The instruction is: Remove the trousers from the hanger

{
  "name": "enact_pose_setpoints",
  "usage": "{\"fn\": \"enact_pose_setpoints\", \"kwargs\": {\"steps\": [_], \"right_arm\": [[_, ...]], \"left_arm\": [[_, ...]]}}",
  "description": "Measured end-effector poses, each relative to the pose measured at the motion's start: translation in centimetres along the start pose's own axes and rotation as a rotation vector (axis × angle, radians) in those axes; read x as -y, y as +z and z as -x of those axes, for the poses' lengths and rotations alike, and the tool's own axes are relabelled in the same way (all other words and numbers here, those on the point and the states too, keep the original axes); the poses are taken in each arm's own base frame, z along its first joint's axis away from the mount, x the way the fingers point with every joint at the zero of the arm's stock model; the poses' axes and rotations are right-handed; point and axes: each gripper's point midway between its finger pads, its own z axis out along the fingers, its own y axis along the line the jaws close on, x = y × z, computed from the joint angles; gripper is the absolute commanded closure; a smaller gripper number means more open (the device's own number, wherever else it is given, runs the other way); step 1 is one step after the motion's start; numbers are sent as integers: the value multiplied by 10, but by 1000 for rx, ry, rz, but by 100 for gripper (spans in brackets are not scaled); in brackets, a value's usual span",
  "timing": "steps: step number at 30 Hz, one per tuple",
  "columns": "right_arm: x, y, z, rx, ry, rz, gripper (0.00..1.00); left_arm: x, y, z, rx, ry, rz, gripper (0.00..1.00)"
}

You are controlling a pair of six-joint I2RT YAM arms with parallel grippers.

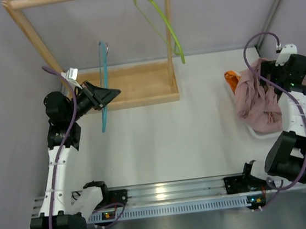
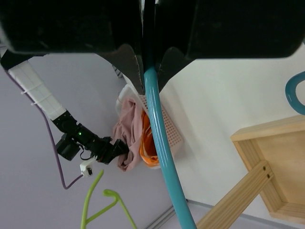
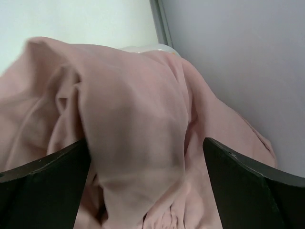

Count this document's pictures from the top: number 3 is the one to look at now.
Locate pink trousers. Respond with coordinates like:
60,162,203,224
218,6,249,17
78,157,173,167
0,37,276,229

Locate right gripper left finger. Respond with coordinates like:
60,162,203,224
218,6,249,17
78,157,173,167
0,139,91,229

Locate white plastic basket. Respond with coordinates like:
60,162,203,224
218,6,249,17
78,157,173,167
121,43,180,57

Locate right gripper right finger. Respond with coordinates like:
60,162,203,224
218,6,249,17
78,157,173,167
203,138,305,229

